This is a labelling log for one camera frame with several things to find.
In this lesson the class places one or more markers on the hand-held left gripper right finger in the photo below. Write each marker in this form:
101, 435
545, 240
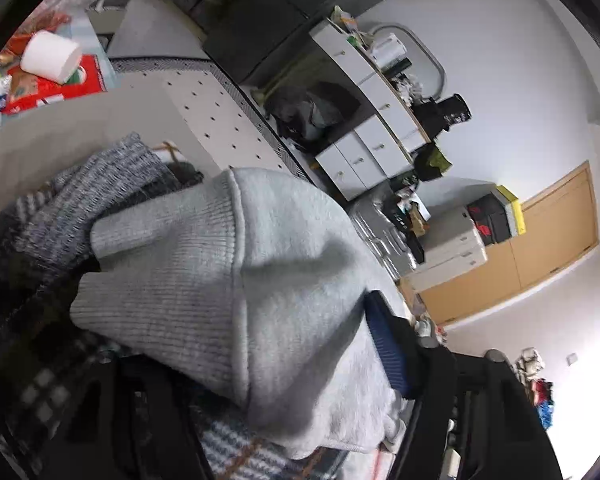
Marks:
386, 347

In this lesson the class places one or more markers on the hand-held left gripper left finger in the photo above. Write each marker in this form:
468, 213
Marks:
140, 410

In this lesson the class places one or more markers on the grey hoodie with red print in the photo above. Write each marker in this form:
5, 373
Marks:
260, 285

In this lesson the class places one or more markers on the silver suitcase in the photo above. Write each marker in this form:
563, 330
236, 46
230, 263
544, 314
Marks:
375, 230

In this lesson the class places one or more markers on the white suitcase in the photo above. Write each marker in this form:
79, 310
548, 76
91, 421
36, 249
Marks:
450, 245

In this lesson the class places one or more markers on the dark plaid shirt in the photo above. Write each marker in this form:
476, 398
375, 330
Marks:
25, 340

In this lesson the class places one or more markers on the wooden shoe rack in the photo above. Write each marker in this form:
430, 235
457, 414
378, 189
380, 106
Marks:
525, 375

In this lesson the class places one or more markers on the black shoe box red logo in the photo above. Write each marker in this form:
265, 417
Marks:
480, 222

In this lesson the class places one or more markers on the wooden door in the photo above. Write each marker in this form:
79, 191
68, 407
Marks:
540, 240

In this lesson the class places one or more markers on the dark flower bouquet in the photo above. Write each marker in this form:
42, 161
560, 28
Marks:
432, 160

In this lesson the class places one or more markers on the white drawer desk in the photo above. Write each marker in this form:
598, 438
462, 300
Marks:
375, 147

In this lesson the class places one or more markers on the grey knit sweater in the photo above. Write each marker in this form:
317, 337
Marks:
65, 200

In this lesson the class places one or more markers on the tall black box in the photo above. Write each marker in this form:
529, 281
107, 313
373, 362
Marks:
447, 110

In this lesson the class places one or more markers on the black bag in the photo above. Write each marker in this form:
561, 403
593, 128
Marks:
305, 110

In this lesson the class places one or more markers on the white mattress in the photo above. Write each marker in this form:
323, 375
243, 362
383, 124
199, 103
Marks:
215, 115

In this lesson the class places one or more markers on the arched mirror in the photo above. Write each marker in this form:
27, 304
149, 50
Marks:
425, 60

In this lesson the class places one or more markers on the red printed box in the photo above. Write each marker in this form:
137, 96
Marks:
55, 92

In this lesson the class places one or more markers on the dark wardrobe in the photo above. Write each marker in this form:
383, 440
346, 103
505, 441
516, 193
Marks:
260, 15

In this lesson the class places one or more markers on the toilet paper roll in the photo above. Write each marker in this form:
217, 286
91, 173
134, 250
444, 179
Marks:
50, 57

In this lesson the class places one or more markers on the wall switch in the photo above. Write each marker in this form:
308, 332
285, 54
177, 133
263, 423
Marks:
571, 358

